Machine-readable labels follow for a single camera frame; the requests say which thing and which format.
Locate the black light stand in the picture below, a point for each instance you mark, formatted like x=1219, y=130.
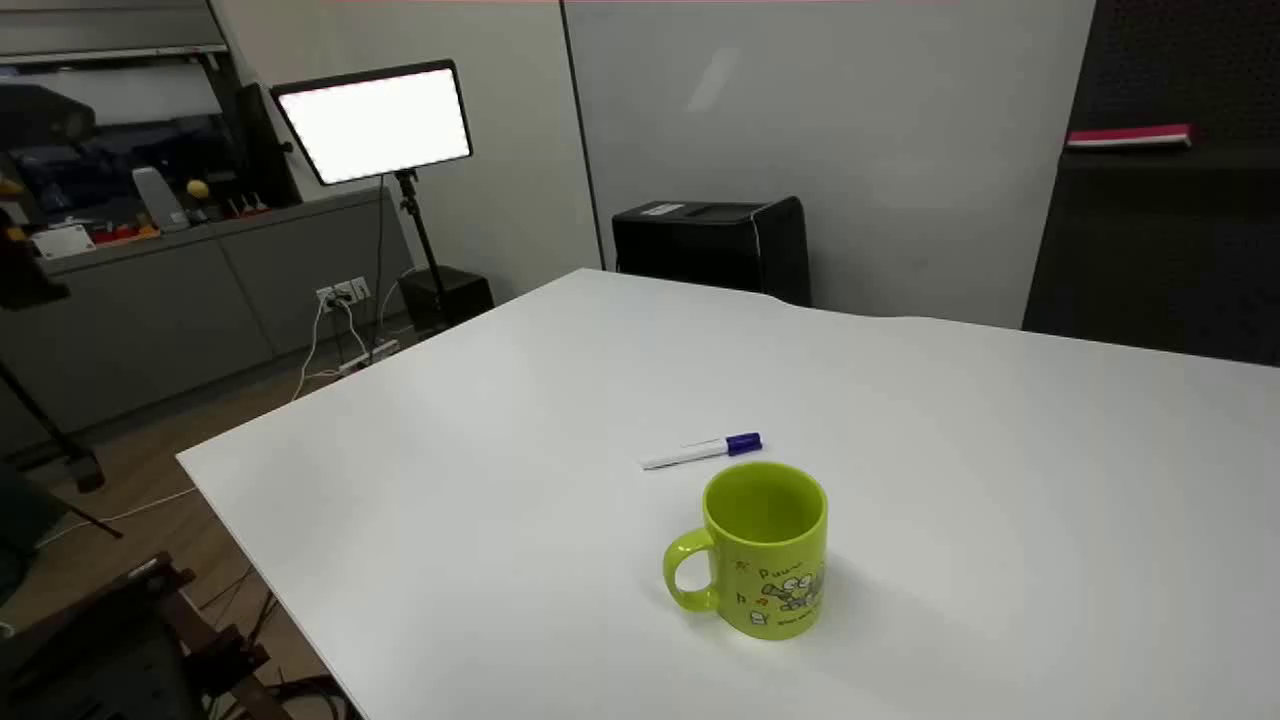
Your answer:
x=416, y=225

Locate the white marker with blue cap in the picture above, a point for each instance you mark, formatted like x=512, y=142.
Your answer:
x=695, y=456

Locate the grey low cabinet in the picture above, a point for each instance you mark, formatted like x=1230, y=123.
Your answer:
x=160, y=322

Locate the small yellow ball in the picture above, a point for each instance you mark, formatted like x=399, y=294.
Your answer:
x=198, y=188

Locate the white wall power outlet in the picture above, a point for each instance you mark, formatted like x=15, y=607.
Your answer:
x=341, y=289

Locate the black shelf unit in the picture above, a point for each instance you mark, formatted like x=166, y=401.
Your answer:
x=1163, y=254

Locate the black equipment frame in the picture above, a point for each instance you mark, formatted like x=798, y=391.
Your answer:
x=107, y=653

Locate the black box under light stand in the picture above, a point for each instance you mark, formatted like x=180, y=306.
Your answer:
x=444, y=301

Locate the grey overhead cabinet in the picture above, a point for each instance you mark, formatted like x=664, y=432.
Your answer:
x=107, y=26

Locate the lime green ceramic mug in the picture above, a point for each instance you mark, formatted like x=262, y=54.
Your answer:
x=774, y=573

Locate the rectangular LED light panel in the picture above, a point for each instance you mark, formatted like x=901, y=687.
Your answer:
x=373, y=123

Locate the black tripod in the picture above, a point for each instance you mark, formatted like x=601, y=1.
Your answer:
x=91, y=471

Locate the pink book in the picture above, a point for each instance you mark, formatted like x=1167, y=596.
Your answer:
x=1126, y=137

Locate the black paper shredder bin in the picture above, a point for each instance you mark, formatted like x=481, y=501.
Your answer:
x=705, y=247

